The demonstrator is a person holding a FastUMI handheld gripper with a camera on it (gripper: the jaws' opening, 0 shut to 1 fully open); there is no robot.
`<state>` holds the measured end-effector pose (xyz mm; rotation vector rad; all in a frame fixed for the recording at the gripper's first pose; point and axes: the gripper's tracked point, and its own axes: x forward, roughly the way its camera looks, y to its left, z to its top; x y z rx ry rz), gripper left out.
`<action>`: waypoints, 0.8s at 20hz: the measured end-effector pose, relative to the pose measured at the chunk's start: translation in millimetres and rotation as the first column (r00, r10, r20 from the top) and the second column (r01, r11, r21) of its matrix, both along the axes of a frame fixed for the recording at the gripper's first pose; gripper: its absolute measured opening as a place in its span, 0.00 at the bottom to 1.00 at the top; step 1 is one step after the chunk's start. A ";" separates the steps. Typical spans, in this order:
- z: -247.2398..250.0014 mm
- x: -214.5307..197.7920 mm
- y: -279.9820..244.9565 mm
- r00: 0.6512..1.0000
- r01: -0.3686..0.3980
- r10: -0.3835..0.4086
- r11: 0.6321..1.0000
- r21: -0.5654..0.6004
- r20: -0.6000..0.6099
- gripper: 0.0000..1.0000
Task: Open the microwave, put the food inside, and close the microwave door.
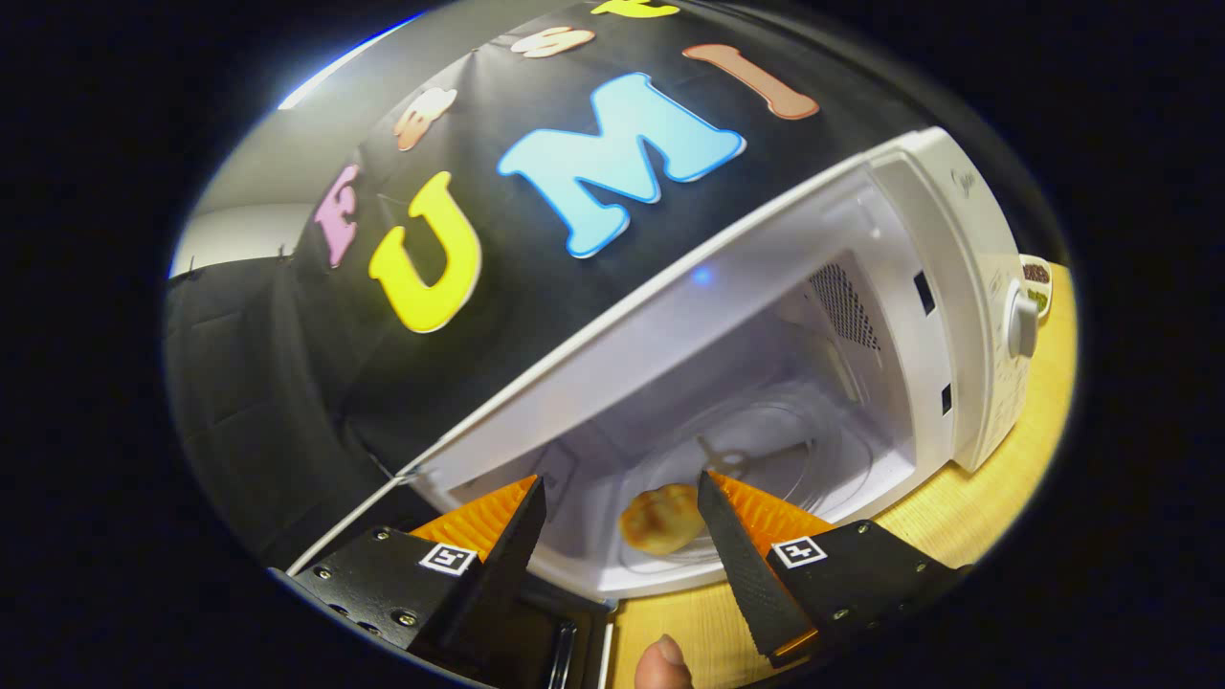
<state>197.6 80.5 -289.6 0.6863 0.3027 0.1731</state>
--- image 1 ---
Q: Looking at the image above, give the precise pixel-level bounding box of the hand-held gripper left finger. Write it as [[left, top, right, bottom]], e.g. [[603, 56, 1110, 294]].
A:
[[287, 476, 547, 663]]

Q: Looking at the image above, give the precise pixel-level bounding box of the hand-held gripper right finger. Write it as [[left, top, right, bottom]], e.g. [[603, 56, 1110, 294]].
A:
[[696, 470, 969, 668]]

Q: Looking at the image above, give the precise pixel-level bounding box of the golden fried dumpling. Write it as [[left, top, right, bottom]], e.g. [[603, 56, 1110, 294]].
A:
[[619, 483, 710, 557]]

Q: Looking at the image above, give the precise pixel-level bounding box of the white microwave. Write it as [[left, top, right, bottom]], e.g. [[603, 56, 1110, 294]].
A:
[[287, 124, 1046, 689]]

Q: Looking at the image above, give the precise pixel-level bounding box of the clear plastic bottle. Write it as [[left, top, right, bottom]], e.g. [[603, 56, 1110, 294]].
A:
[[1018, 254, 1055, 322]]

